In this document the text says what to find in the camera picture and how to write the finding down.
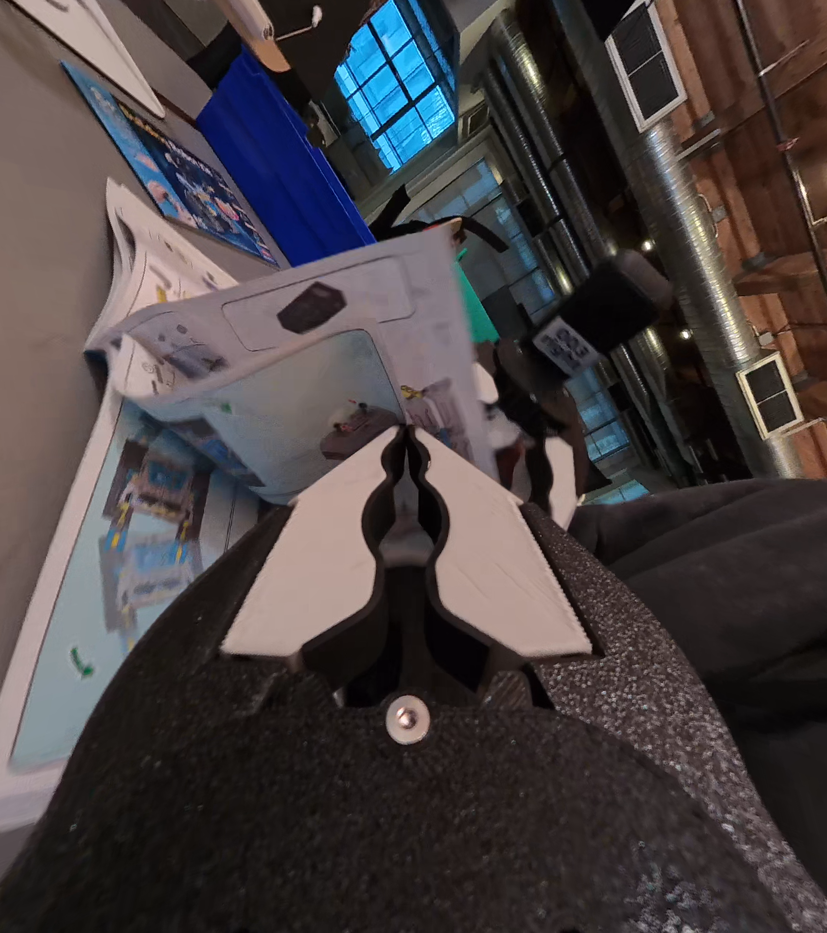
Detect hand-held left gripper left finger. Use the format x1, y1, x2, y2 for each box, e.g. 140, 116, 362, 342
220, 425, 408, 673

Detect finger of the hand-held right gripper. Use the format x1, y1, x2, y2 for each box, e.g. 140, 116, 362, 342
526, 432, 582, 533
473, 361, 525, 450

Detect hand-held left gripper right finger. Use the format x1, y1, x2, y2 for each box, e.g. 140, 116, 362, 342
407, 426, 595, 668

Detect white instruction booklet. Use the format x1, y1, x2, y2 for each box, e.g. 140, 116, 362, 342
0, 178, 502, 847

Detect blue cover booklet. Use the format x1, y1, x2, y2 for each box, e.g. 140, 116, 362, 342
62, 60, 279, 267

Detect person's right forearm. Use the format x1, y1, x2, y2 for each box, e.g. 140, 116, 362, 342
570, 477, 827, 933

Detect white desk stand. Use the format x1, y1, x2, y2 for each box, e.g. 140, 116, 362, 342
11, 0, 166, 119

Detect teal plastic bin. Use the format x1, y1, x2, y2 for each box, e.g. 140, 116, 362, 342
457, 248, 503, 345

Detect white vent grille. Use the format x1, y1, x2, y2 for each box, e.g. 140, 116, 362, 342
736, 352, 807, 440
605, 0, 690, 134

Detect paned window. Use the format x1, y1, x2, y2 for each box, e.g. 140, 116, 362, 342
333, 0, 459, 172

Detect blue plastic bin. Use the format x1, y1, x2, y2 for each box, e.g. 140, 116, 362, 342
198, 47, 374, 267

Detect silver air duct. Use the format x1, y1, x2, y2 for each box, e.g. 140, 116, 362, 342
628, 117, 808, 478

